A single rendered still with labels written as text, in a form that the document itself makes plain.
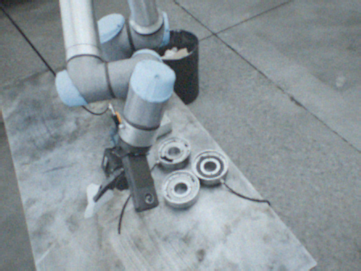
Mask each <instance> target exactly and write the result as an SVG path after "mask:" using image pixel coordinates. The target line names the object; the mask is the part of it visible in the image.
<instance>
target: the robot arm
mask: <svg viewBox="0 0 361 271"><path fill-rule="evenodd" d="M128 3H129V5H130V8H131V17H130V18H128V19H125V18H123V16H122V15H120V14H118V15H117V14H112V15H107V16H106V17H103V18H102V19H100V20H99V21H98V19H97V15H96V6H95V1H94V0H60V13H61V21H62V27H63V33H64V47H65V56H66V62H67V68H68V70H64V71H62V72H59V73H58V74H57V75H56V89H57V91H58V94H59V96H60V99H61V100H62V101H63V102H64V104H66V105H67V106H81V105H89V104H90V103H93V102H100V101H106V100H109V99H115V98H124V97H127V102H126V105H125V107H124V112H123V114H122V121H121V124H119V125H118V128H117V131H118V142H117V146H113V147H112V148H105V151H104V153H103V158H102V163H101V168H102V170H103V172H104V174H105V176H106V179H105V180H104V181H103V182H102V183H101V184H100V185H99V186H97V185H95V184H90V185H89V186H88V187H87V196H88V200H89V205H88V206H87V207H86V210H85V215H84V217H85V219H87V218H90V217H94V215H95V214H96V212H97V211H99V210H100V209H101V208H102V205H104V204H105V202H107V201H109V200H110V199H111V198H112V197H113V196H114V193H113V190H114V187H116V189H117V190H120V192H122V191H124V190H128V189H130V193H131V197H132V202H133V204H134V208H135V212H144V211H148V210H152V209H153V208H157V207H158V205H159V204H160V203H159V199H158V196H157V194H156V188H155V184H154V179H153V177H152V175H151V170H150V168H149V164H148V162H147V156H146V152H149V151H151V147H152V145H153V144H154V143H155V141H156V138H157V135H158V133H159V129H160V124H161V122H162V120H163V117H164V112H165V110H166V106H167V105H168V100H169V99H170V96H171V95H172V92H173V86H174V81H175V79H176V75H175V73H174V71H172V70H171V69H170V67H168V66H167V65H165V64H164V63H163V62H162V59H160V56H159V55H158V54H157V53H155V52H154V51H151V50H148V49H149V48H155V47H161V46H163V45H167V44H168V42H169V38H170V35H169V26H168V16H167V15H166V12H162V11H161V10H160V8H158V7H157V6H156V0H128ZM135 51H137V52H136V53H135V54H134V53H133V52H135ZM103 58H104V61H105V64H104V62H103ZM113 149H115V150H113ZM111 150H113V151H111ZM105 157H106V158H107V161H106V165H104V164H103V162H104V160H105Z"/></svg>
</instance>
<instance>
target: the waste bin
mask: <svg viewBox="0 0 361 271"><path fill-rule="evenodd" d="M169 35H170V38H169V42H168V44H167V45H163V46H161V47H155V48H149V49H148V50H151V51H154V52H155V53H157V54H158V55H159V56H160V57H163V56H165V53H166V51H167V50H169V51H172V49H173V48H176V49H177V52H178V51H180V50H181V49H187V53H188V54H187V55H185V56H183V57H179V58H176V59H162V62H163V63H164V64H165V65H167V66H168V67H170V69H171V70H172V71H174V73H175V75H176V79H175V81H174V86H173V91H174V93H175V94H176V95H177V97H178V98H180V100H181V101H182V102H183V103H184V104H185V105H187V104H189V103H191V102H193V101H194V100H196V99H197V97H198V94H199V76H198V61H199V51H198V45H199V41H198V38H197V36H196V35H195V34H193V33H192V32H191V31H186V30H184V29H171V30H169Z"/></svg>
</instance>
